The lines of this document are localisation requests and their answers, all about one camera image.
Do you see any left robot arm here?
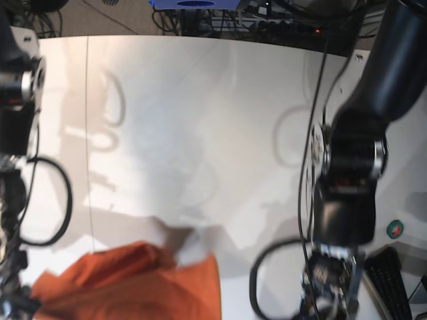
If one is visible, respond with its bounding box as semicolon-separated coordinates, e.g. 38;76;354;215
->
298;1;426;319

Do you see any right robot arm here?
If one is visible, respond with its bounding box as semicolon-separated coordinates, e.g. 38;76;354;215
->
1;11;46;319

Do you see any black keyboard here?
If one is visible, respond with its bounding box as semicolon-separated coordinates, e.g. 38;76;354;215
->
364;247;412;319

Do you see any blue box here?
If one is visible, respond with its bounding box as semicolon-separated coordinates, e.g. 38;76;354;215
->
148;0;251;10

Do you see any black power strip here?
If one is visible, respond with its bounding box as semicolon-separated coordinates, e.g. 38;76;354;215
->
256;20;322;35

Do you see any green tape roll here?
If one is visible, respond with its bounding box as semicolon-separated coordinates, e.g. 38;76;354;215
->
386;219;404;239

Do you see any orange t-shirt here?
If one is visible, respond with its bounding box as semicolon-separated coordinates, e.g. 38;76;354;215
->
31;241;222;319

